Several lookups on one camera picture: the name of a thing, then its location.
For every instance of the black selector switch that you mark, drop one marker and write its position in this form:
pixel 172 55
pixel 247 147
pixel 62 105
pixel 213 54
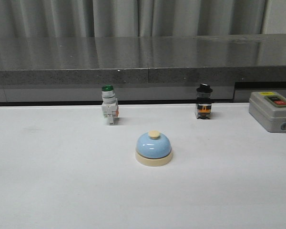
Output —
pixel 203 102

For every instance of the green pushbutton switch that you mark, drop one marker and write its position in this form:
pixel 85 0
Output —
pixel 110 108

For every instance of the grey curtain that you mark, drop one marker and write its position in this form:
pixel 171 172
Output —
pixel 140 18

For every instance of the grey start-stop switch box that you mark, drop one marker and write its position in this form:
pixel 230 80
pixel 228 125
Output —
pixel 269 110

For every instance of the blue and cream desk bell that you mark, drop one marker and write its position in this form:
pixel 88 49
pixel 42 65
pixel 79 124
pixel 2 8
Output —
pixel 153 149

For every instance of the grey stone counter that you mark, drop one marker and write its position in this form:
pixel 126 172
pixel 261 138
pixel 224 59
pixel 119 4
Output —
pixel 142 70

